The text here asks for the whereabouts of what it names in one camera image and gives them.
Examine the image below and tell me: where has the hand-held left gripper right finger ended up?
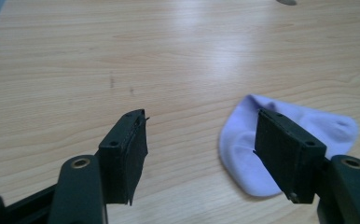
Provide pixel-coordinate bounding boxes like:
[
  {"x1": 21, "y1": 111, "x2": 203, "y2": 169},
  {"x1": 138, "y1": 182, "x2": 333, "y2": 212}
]
[{"x1": 253, "y1": 107, "x2": 360, "y2": 224}]

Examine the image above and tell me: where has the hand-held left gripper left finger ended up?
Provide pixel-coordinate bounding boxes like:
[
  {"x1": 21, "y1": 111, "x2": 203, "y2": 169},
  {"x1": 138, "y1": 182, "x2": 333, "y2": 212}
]
[{"x1": 48, "y1": 108, "x2": 150, "y2": 224}]

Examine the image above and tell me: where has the pale lilac sock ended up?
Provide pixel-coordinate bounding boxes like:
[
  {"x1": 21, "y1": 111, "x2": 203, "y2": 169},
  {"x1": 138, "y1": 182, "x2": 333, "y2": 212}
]
[{"x1": 218, "y1": 93, "x2": 360, "y2": 198}]

